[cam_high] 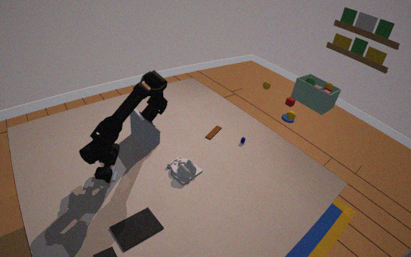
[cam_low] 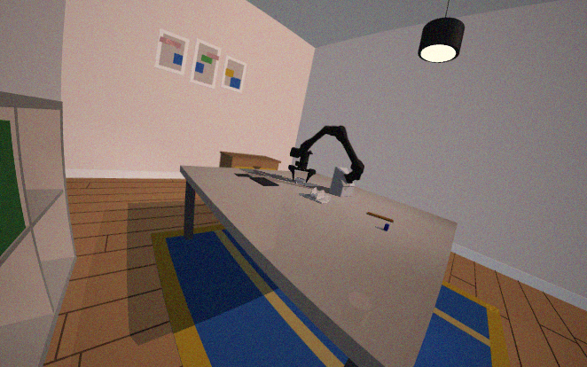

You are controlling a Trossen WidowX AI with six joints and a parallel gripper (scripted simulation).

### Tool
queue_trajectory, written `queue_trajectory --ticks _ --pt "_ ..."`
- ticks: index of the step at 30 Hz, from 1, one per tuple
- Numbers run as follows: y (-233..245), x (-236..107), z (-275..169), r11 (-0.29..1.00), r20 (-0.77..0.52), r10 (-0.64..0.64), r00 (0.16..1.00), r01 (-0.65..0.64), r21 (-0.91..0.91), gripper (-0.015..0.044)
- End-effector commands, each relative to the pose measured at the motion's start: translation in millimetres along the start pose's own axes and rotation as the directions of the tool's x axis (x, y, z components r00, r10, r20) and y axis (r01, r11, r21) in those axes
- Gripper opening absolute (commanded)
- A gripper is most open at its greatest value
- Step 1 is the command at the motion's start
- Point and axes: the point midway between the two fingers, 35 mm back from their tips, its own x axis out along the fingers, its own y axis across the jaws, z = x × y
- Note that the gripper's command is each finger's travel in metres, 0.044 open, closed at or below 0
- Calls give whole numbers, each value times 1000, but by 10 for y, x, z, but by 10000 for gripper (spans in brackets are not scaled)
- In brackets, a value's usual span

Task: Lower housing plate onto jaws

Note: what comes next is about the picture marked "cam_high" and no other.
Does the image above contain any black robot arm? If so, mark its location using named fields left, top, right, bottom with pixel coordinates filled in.
left=79, top=71, right=168, bottom=165

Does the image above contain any brown flat rectangular plate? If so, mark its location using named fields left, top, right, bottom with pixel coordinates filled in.
left=205, top=125, right=222, bottom=140

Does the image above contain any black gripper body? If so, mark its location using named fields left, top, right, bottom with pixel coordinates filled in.
left=95, top=143, right=120, bottom=180

